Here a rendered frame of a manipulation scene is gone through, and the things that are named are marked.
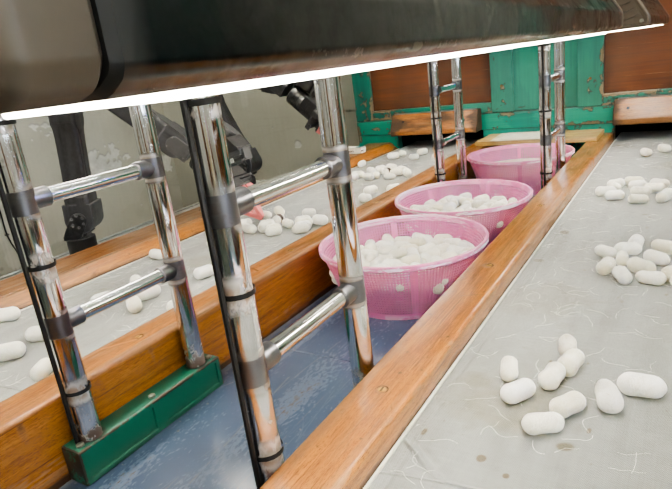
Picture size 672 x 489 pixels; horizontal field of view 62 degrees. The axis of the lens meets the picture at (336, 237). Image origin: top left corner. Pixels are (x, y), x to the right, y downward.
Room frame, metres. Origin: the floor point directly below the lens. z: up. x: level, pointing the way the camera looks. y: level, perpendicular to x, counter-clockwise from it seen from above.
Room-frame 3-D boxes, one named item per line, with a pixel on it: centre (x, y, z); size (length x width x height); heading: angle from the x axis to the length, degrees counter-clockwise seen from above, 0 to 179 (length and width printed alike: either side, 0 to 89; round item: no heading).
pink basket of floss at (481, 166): (1.45, -0.50, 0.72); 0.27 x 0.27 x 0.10
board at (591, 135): (1.63, -0.62, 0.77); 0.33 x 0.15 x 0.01; 56
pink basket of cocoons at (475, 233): (0.85, -0.10, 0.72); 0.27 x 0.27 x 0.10
